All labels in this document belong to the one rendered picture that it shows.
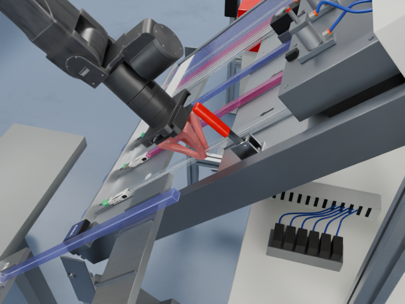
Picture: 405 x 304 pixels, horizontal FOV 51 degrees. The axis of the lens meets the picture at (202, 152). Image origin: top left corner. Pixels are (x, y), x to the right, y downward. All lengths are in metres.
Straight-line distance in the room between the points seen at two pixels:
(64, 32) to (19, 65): 2.35
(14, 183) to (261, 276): 0.69
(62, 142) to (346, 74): 0.96
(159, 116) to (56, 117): 1.79
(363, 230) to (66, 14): 0.79
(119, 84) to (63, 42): 0.10
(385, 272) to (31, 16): 0.57
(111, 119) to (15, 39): 1.17
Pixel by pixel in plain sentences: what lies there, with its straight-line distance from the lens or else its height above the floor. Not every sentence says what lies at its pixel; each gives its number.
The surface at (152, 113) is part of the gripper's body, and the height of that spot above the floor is 1.04.
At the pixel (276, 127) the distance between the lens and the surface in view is 0.60.
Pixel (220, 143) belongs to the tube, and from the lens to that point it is 0.67.
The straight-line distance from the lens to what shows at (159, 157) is 0.87.
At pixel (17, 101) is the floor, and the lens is 2.61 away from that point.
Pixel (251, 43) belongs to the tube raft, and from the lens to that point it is 0.96.
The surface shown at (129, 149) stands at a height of 0.73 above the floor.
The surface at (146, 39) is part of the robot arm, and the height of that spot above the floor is 1.15.
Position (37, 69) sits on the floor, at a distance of 2.85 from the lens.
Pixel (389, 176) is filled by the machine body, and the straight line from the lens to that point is 1.22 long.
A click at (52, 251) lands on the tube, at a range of 0.68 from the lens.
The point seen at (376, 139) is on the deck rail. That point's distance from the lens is 0.51.
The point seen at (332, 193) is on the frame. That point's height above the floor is 0.66.
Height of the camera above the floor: 1.43
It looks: 44 degrees down
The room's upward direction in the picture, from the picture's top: straight up
